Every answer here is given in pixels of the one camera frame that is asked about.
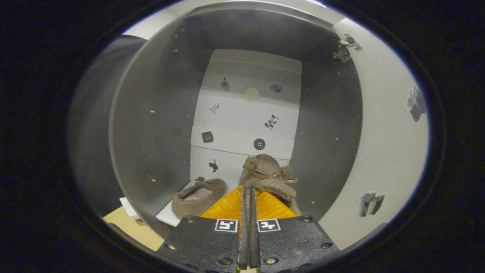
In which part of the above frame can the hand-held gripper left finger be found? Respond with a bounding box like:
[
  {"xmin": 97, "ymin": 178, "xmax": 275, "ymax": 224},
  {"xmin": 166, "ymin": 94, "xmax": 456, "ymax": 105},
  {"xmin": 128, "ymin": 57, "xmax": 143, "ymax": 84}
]
[{"xmin": 156, "ymin": 185, "xmax": 248, "ymax": 273}]

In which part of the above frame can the brown fuzzy slipper shoe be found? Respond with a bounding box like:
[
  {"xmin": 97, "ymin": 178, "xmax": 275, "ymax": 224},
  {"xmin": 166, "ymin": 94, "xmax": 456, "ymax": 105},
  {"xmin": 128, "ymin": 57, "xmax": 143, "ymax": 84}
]
[
  {"xmin": 239, "ymin": 154, "xmax": 302, "ymax": 217},
  {"xmin": 171, "ymin": 177, "xmax": 228, "ymax": 219}
]

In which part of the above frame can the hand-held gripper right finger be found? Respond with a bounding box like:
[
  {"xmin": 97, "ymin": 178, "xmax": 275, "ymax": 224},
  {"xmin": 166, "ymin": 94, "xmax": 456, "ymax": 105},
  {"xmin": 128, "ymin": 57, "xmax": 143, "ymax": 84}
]
[{"xmin": 249, "ymin": 186, "xmax": 341, "ymax": 273}]

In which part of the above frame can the white shoe cabinet door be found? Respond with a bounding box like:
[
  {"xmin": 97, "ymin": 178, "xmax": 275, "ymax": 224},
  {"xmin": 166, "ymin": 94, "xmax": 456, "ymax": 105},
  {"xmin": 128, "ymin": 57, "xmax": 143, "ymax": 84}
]
[{"xmin": 318, "ymin": 17, "xmax": 430, "ymax": 251}]

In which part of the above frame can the stack of books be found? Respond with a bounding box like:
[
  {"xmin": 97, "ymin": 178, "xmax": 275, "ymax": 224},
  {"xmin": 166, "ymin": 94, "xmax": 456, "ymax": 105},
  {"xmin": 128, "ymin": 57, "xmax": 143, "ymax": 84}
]
[{"xmin": 119, "ymin": 197, "xmax": 146, "ymax": 226}]

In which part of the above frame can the metal cabinet hinge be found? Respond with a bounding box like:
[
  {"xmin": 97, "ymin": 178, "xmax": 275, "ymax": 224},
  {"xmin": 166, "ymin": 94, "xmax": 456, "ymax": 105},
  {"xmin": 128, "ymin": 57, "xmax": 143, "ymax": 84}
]
[{"xmin": 333, "ymin": 33, "xmax": 361, "ymax": 62}]

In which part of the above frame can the grey shoe cabinet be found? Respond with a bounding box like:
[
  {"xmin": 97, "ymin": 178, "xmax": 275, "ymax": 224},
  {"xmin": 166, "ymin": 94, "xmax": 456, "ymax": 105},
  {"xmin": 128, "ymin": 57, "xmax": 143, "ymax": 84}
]
[{"xmin": 109, "ymin": 2, "xmax": 364, "ymax": 239}]

